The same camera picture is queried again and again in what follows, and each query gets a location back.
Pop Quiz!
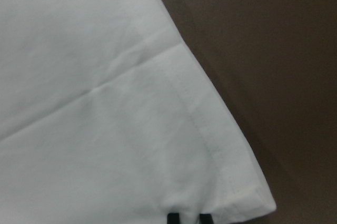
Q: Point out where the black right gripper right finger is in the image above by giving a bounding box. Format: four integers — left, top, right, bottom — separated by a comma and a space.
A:
199, 205, 214, 224

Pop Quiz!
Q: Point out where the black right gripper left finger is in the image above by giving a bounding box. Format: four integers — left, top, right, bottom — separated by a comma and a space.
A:
166, 205, 181, 224

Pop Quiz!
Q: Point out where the white long-sleeve printed shirt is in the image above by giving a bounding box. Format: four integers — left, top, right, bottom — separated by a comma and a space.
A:
1, 0, 276, 223

